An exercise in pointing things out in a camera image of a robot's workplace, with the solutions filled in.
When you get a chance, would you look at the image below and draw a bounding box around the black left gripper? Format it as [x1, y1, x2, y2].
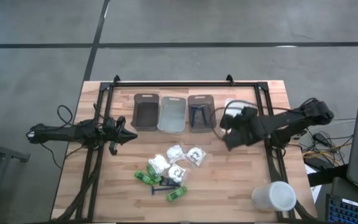
[103, 116, 139, 156]

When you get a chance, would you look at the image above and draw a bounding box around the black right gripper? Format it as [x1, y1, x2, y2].
[223, 106, 264, 152]

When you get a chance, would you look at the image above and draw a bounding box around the blue disposable razor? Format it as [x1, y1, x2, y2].
[150, 185, 177, 195]
[190, 105, 198, 128]
[197, 105, 208, 126]

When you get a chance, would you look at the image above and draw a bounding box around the vanity pack zip bag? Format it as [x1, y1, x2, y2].
[167, 163, 188, 184]
[165, 143, 186, 165]
[186, 145, 207, 168]
[147, 154, 172, 175]

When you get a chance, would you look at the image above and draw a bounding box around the green travel shampoo bottle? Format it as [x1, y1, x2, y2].
[146, 164, 163, 184]
[165, 185, 188, 202]
[134, 169, 155, 186]

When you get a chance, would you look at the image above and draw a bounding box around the dark blue shave butter tube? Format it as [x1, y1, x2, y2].
[159, 175, 181, 188]

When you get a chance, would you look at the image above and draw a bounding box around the dark smoky plastic bin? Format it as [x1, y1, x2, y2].
[131, 92, 160, 132]

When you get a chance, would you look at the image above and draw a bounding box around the smoky grey plastic bin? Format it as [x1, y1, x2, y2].
[187, 94, 218, 134]

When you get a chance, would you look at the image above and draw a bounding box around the white plastic bin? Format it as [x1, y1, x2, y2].
[224, 98, 259, 125]

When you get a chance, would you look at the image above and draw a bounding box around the pale grey plastic bin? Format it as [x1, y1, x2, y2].
[157, 95, 188, 135]

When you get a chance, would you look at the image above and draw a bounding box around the white translucent plastic cup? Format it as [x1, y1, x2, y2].
[250, 180, 297, 213]

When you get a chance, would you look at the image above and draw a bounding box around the black power adapter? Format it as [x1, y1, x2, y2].
[311, 132, 326, 143]

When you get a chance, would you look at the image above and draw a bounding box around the white paper sheet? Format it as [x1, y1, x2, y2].
[304, 164, 322, 203]

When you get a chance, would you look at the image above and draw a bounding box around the black flat bar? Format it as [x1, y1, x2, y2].
[306, 164, 349, 187]

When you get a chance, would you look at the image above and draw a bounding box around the laptop with blue keyboard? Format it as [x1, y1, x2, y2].
[324, 176, 358, 224]

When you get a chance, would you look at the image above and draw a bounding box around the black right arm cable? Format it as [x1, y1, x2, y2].
[209, 98, 292, 139]

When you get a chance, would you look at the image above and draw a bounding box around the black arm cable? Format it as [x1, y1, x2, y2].
[25, 104, 74, 170]
[209, 98, 292, 139]

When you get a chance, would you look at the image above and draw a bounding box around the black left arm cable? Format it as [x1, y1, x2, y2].
[25, 104, 74, 170]

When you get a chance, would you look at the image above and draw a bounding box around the black aluminium rig frame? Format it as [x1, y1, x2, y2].
[51, 73, 319, 223]

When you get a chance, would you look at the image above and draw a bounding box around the yellow cable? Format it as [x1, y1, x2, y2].
[301, 148, 349, 158]

